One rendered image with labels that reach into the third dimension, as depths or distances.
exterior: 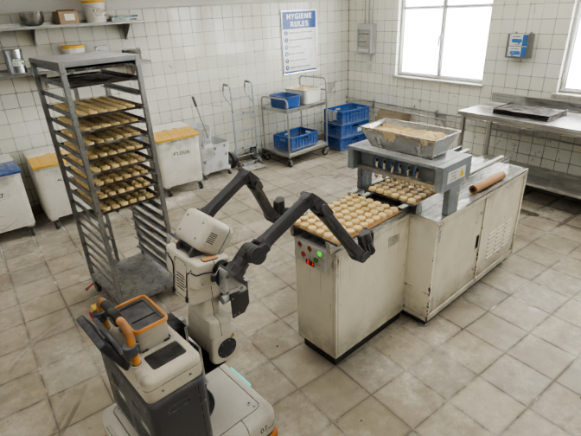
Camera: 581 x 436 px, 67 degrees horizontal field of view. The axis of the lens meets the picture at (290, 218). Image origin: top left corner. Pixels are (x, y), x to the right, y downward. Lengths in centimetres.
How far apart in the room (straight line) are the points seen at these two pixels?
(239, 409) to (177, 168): 369
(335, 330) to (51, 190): 349
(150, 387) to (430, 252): 184
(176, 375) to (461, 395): 168
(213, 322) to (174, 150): 361
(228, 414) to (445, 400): 123
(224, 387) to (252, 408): 21
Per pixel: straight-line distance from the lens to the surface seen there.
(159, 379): 185
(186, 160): 555
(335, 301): 257
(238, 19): 647
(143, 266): 390
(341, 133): 681
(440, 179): 269
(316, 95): 648
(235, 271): 183
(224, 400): 242
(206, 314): 209
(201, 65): 621
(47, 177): 514
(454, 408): 281
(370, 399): 277
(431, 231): 284
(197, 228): 190
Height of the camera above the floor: 205
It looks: 26 degrees down
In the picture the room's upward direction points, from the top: 3 degrees counter-clockwise
